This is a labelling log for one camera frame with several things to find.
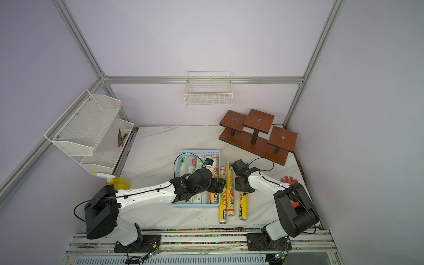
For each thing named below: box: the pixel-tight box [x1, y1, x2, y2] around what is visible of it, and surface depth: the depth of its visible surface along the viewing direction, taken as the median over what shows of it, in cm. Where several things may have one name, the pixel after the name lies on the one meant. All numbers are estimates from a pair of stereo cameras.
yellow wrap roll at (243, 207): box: [239, 191, 248, 222], surface depth 83 cm
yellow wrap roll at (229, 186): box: [225, 161, 235, 217], surface depth 86 cm
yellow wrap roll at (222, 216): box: [218, 166, 227, 225], surface depth 83 cm
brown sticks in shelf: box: [117, 128, 128, 148], surface depth 97 cm
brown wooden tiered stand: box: [218, 108, 298, 167], surface depth 102 cm
